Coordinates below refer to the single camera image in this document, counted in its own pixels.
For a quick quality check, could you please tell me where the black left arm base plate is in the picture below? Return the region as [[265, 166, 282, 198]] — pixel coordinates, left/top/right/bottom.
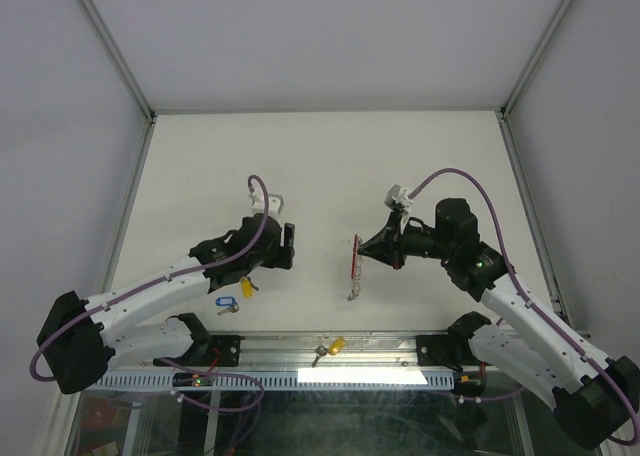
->
[[189, 334, 244, 368]]

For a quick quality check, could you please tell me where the metal keyring holder red handle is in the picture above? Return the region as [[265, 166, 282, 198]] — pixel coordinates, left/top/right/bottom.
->
[[347, 234, 362, 302]]

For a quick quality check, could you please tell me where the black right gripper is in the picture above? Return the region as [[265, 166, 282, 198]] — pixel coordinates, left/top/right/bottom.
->
[[357, 212, 454, 270]]

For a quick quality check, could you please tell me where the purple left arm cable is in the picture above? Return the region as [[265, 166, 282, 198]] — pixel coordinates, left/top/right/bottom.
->
[[28, 174, 271, 381]]

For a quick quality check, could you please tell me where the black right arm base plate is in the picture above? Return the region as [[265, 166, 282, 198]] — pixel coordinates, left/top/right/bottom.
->
[[415, 334, 480, 372]]

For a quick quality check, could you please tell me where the white slotted cable duct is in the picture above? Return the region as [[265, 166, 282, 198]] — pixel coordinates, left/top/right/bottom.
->
[[90, 367, 454, 393]]

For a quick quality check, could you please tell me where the aluminium mounting rail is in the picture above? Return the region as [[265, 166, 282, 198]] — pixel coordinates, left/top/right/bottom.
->
[[99, 329, 591, 375]]

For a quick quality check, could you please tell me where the right aluminium frame post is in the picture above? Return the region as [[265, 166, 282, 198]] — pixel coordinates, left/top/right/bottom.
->
[[500, 0, 576, 119]]

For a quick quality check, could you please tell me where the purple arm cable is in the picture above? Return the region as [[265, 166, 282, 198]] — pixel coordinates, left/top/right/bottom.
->
[[28, 174, 271, 381], [407, 168, 639, 446]]

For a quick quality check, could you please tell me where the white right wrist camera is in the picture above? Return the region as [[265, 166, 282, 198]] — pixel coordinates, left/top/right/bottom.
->
[[384, 184, 413, 212]]

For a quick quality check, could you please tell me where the aluminium frame post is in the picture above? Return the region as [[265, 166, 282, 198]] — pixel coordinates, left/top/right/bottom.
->
[[500, 0, 576, 119], [75, 0, 156, 123]]

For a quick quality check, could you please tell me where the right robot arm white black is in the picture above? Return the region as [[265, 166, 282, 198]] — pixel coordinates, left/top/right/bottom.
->
[[358, 198, 639, 450]]

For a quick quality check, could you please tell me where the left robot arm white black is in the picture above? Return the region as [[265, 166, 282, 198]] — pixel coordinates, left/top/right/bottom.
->
[[35, 213, 295, 394]]

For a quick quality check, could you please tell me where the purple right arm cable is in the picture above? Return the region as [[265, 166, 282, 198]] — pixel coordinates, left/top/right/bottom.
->
[[407, 168, 639, 446]]

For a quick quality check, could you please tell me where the yellow tag key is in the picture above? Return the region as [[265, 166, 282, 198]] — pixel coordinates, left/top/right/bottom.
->
[[240, 276, 259, 299], [311, 337, 346, 368]]

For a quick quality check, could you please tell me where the left aluminium frame post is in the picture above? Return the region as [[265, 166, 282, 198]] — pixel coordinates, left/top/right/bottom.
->
[[75, 0, 156, 123]]

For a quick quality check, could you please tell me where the blue tag key on table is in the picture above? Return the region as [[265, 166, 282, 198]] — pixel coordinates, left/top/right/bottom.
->
[[215, 296, 239, 315]]

